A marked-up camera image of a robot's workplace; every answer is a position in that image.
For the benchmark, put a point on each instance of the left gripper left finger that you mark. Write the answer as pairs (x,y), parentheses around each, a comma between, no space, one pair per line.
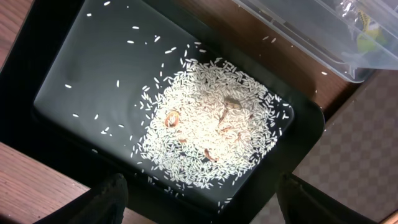
(104,203)

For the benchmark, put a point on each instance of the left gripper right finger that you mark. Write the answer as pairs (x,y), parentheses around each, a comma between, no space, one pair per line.
(302,203)

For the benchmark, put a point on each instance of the pile of white rice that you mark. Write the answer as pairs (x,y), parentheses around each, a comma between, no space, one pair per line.
(205,124)

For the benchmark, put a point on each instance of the green snack wrapper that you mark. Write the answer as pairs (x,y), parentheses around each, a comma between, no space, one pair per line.
(364,30)

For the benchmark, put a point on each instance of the dark brown serving tray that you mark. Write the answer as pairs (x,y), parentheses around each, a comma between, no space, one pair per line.
(355,160)

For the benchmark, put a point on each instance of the black plastic tray bin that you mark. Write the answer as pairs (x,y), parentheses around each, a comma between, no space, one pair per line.
(70,97)

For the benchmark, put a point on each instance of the clear plastic bin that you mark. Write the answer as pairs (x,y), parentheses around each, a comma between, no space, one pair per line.
(315,28)

